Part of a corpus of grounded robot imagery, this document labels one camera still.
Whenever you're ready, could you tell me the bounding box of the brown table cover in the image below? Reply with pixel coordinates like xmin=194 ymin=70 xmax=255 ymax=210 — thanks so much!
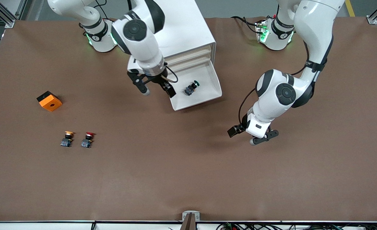
xmin=0 ymin=16 xmax=377 ymax=222

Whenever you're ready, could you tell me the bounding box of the black base cable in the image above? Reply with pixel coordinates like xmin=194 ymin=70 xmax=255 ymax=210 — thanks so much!
xmin=231 ymin=16 xmax=262 ymax=34

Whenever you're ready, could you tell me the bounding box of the grey metal mounting bracket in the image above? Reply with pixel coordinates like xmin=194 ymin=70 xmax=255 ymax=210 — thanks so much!
xmin=182 ymin=211 xmax=200 ymax=222

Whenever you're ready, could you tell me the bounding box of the white table edge rail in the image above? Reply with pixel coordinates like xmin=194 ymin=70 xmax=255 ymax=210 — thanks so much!
xmin=0 ymin=220 xmax=377 ymax=230

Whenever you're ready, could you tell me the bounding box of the green push button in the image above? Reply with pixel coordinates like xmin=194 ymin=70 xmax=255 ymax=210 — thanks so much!
xmin=184 ymin=80 xmax=200 ymax=96

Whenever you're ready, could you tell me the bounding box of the brown upright bar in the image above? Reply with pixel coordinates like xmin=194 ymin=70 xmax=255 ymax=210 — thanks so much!
xmin=180 ymin=213 xmax=197 ymax=230

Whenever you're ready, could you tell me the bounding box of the red push button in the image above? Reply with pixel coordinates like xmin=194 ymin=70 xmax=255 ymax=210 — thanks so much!
xmin=81 ymin=132 xmax=96 ymax=148

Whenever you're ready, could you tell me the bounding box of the yellow push button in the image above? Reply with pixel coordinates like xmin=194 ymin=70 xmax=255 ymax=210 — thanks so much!
xmin=60 ymin=131 xmax=75 ymax=148

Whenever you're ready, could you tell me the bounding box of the orange box with hole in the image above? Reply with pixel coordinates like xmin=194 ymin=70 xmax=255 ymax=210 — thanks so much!
xmin=36 ymin=91 xmax=63 ymax=112

